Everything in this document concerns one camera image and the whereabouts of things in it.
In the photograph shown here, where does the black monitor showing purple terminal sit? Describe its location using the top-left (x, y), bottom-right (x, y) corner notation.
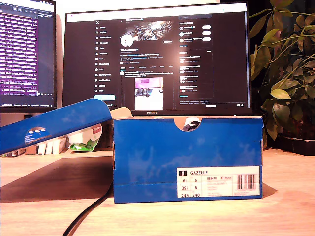
top-left (0, 0), bottom-right (58, 114)

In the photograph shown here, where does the blue shoebox with hinged lid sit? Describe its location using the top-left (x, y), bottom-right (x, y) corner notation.
top-left (0, 98), bottom-right (264, 204)

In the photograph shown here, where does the black monitor showing dark webpage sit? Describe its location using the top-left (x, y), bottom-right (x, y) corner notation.
top-left (61, 2), bottom-right (252, 117)

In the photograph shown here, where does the black cable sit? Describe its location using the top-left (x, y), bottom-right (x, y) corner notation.
top-left (62, 183), bottom-right (115, 236)

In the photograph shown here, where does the black shoe with white lining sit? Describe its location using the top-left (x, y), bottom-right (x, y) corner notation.
top-left (182, 117), bottom-right (201, 131)

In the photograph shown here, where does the green leafy houseplant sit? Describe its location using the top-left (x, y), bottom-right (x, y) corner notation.
top-left (249, 0), bottom-right (315, 148)

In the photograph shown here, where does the black plant tray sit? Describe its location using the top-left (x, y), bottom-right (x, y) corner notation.
top-left (270, 134), bottom-right (315, 157)

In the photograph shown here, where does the green and white packet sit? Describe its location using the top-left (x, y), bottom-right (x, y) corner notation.
top-left (68, 137), bottom-right (100, 152)

